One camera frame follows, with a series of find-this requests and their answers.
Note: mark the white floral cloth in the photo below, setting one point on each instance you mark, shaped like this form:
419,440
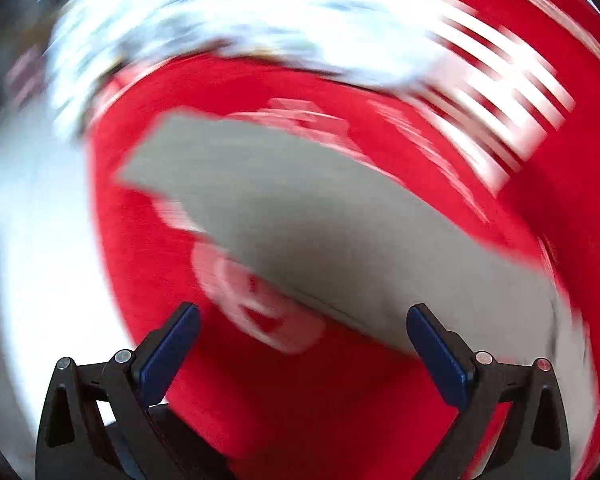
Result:
240,25

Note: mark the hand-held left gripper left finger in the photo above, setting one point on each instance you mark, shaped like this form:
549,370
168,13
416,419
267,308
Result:
171,355

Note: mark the red printed sofa cover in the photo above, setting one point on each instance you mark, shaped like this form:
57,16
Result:
360,160

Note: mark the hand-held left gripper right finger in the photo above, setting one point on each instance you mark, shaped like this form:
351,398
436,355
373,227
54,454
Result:
437,355

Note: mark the grey small garment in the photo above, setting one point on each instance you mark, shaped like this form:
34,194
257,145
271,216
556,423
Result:
300,220

